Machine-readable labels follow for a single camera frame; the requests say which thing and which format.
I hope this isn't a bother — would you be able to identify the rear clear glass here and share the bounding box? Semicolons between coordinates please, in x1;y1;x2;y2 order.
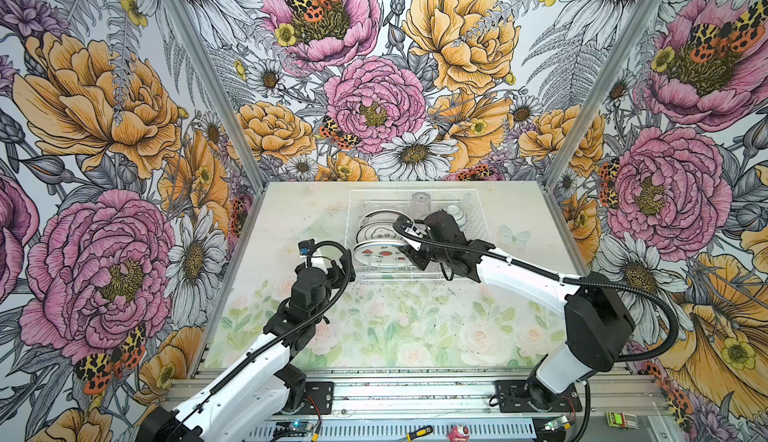
409;191;432;218

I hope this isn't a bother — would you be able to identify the yellow handled screwdriver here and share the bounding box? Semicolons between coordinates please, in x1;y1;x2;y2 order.
397;425;434;442

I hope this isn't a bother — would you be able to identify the watermelon pattern plate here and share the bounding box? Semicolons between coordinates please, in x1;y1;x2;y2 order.
352;240;410;269

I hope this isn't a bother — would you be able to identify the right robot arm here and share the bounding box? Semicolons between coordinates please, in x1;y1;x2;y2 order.
392;210;635;411

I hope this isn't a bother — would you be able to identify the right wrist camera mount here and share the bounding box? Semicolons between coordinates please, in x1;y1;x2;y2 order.
393;216;428;239

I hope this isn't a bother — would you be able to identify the blue white porcelain bowl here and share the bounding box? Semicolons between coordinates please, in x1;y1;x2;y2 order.
444;204;468;228

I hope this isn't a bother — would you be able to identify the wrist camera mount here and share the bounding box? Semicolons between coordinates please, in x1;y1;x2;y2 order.
393;216;428;239
298;239;329;271

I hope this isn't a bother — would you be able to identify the pink round object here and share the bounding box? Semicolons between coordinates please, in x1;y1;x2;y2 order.
447;424;470;442

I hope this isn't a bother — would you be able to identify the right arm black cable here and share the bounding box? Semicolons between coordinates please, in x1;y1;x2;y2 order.
392;213;680;364

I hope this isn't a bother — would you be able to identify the white wire dish rack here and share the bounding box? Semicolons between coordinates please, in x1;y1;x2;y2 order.
345;188;490;283

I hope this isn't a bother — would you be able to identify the small green display device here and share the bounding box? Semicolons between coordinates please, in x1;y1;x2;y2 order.
606;411;639;430

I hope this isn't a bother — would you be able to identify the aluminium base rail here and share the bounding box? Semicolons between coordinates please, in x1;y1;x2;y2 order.
167;369;667;422

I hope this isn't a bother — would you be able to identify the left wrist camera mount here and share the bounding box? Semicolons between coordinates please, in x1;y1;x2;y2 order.
298;239;329;271

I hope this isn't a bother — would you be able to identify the white plate cloud emblem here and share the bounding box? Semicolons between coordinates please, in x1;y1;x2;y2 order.
359;209;409;232

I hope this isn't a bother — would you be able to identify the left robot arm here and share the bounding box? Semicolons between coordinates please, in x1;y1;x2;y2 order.
135;240;355;441

